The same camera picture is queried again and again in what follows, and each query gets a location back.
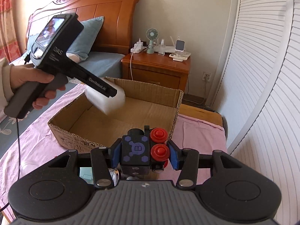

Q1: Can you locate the white translucent plastic container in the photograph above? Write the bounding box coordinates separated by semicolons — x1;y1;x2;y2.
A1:
84;78;126;115

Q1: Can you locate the small green desk fan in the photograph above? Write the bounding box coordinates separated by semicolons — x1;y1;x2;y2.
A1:
146;28;159;54

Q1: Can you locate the wooden nightstand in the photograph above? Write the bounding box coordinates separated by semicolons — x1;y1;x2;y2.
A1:
121;52;191;91

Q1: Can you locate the wooden headboard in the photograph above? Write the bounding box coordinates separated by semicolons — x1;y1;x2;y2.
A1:
25;0;139;55

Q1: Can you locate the wall power socket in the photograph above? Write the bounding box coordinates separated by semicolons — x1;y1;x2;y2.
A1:
202;72;212;82

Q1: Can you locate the white remote control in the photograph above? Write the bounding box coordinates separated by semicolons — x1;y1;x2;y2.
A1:
169;52;191;62

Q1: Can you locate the brown cardboard box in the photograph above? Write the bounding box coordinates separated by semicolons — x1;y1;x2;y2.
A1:
48;78;184;153

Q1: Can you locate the white louvered closet door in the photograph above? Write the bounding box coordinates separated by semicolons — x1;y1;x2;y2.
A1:
211;0;299;224

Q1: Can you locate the white power strip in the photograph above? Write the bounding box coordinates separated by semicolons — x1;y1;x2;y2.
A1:
131;39;146;53

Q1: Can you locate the silver tape measure gadget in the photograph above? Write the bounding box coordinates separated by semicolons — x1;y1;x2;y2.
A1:
108;168;122;186

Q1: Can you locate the black toy train car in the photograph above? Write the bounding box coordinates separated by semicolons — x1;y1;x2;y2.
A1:
119;125;170;176

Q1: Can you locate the small clock display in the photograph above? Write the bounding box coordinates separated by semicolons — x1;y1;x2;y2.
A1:
175;37;185;52

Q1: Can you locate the person left hand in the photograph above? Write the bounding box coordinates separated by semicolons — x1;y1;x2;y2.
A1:
9;63;67;110

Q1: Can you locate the orange patterned curtain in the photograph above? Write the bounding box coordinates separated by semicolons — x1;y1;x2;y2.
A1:
0;0;21;62

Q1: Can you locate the blue bed sheet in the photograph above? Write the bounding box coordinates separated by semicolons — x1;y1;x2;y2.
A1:
0;51;126;160

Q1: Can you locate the blue pillow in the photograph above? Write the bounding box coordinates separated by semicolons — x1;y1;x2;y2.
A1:
23;14;104;66

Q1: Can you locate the white charging cable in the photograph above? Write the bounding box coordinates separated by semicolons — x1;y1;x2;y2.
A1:
129;50;137;81

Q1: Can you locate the clear spray bottle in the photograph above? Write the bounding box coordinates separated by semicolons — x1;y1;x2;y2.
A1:
158;39;165;55

